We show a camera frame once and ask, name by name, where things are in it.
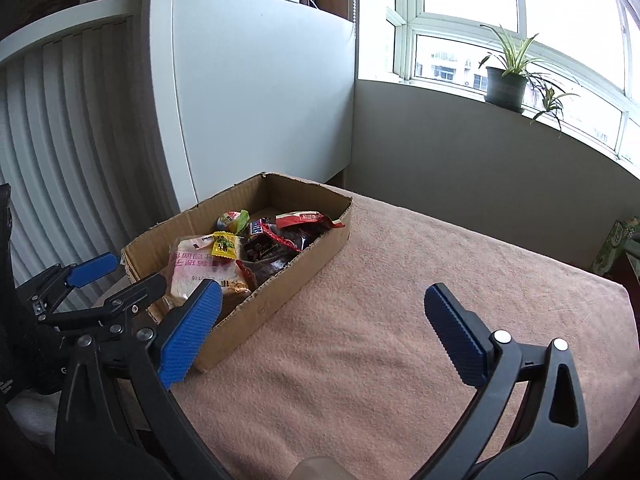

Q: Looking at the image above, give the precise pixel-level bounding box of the white framed window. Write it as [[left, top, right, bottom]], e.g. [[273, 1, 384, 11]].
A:
[[356, 0, 640, 181]]

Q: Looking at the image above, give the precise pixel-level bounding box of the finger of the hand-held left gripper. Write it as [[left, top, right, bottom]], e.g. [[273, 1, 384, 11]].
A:
[[16, 252, 122, 314], [36, 273, 168, 330]]

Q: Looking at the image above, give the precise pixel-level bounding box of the yellow candy packet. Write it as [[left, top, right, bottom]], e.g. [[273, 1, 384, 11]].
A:
[[212, 231, 238, 258]]

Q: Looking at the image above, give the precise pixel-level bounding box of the green gift bag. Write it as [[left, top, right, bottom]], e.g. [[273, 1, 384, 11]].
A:
[[591, 216, 640, 277]]

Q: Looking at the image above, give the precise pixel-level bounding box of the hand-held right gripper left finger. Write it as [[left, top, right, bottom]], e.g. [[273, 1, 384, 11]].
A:
[[55, 279, 231, 480]]

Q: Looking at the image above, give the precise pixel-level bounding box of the large red snack bag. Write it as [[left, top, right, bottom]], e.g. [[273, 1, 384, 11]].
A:
[[252, 210, 346, 288]]

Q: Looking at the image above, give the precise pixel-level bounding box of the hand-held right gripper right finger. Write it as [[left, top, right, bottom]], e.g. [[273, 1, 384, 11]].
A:
[[424, 283, 591, 480]]

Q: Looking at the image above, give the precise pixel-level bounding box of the white slatted panel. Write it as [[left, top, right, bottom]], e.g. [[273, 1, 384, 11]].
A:
[[0, 0, 196, 291]]

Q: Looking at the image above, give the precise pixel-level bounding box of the open cardboard box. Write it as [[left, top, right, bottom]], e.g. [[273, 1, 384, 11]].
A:
[[170, 185, 638, 480]]

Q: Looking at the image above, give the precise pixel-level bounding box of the potted spider plant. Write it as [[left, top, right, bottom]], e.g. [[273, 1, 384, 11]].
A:
[[477, 24, 581, 138]]

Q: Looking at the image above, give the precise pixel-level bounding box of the bagged sliced bread loaf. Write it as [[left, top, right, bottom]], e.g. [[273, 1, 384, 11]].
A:
[[161, 235, 253, 311]]

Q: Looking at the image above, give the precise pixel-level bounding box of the white cabinet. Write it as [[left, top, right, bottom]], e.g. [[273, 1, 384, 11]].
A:
[[142, 0, 356, 211]]

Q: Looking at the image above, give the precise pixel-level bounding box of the brown cardboard box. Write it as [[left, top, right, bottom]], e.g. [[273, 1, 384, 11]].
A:
[[121, 172, 353, 373]]

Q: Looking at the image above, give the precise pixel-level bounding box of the jelly cup snack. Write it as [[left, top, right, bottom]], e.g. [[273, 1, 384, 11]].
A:
[[216, 209, 251, 235]]

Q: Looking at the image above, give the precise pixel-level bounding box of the dark brown snack packet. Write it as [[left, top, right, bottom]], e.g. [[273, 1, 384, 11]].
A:
[[240, 237, 286, 263]]

